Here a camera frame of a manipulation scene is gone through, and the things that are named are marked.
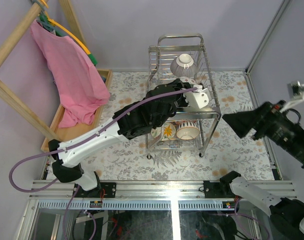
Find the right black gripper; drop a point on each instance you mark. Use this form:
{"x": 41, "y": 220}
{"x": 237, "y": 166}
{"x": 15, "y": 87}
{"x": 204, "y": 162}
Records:
{"x": 258, "y": 118}

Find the green plastic hanger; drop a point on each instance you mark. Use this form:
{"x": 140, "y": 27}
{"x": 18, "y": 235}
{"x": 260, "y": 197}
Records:
{"x": 54, "y": 27}

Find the cream bowl orange rim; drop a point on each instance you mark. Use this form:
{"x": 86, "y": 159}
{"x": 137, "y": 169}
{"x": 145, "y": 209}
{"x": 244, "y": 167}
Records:
{"x": 187, "y": 130}

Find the stainless steel dish rack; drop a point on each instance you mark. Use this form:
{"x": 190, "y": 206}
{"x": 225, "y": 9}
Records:
{"x": 169, "y": 47}

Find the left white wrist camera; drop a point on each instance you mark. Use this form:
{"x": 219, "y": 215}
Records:
{"x": 198, "y": 98}

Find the wooden tray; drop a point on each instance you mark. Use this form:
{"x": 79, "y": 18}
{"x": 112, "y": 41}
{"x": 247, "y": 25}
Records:
{"x": 70, "y": 133}

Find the yellow plastic hanger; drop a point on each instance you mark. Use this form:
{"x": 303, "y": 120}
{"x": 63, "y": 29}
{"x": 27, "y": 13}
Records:
{"x": 75, "y": 31}

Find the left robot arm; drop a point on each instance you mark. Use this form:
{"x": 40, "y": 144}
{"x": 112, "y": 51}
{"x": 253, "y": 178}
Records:
{"x": 134, "y": 120}

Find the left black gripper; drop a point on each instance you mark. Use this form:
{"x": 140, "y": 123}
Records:
{"x": 181, "y": 85}

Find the orange flower patterned bowl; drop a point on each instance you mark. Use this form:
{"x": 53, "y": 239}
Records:
{"x": 167, "y": 130}

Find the pink cloth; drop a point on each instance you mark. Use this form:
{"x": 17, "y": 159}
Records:
{"x": 81, "y": 88}

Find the purple striped bowl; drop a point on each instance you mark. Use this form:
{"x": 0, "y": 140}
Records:
{"x": 183, "y": 66}

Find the aluminium rail frame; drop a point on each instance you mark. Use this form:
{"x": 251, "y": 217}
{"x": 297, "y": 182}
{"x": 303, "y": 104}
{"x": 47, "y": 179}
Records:
{"x": 126, "y": 195}

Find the wooden clothes rack frame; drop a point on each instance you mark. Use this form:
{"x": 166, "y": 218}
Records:
{"x": 25, "y": 72}

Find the aluminium corner post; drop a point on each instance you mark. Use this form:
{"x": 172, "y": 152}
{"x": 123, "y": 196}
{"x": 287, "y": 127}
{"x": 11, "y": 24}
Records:
{"x": 272, "y": 26}

